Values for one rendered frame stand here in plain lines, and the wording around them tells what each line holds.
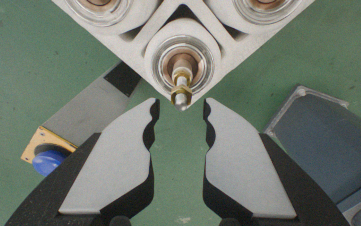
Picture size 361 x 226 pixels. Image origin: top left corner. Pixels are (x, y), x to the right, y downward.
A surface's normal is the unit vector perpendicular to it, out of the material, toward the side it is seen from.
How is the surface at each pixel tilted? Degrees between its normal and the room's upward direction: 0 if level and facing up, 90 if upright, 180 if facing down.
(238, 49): 0
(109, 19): 4
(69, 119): 90
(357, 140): 90
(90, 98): 90
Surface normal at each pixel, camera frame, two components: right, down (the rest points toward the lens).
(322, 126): -0.95, -0.26
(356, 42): -0.03, 0.54
